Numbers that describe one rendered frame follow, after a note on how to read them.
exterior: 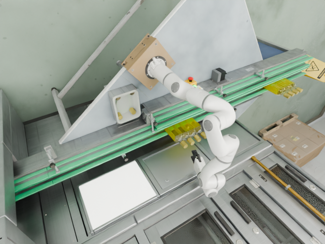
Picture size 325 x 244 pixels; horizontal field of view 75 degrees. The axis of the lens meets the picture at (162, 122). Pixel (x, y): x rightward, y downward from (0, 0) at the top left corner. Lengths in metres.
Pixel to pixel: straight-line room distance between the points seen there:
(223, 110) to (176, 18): 0.70
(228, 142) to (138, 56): 0.70
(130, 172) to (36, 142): 0.86
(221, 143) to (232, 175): 0.62
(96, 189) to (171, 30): 1.11
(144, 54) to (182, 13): 0.38
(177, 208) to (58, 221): 0.70
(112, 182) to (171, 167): 0.40
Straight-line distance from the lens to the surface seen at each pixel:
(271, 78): 2.22
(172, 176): 1.46
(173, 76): 1.21
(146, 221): 1.35
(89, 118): 1.49
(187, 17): 1.52
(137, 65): 1.30
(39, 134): 2.06
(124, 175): 1.49
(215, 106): 1.04
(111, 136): 1.49
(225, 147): 0.97
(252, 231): 1.42
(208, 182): 1.16
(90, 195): 1.47
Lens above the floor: 1.93
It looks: 41 degrees down
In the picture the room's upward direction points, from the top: 138 degrees clockwise
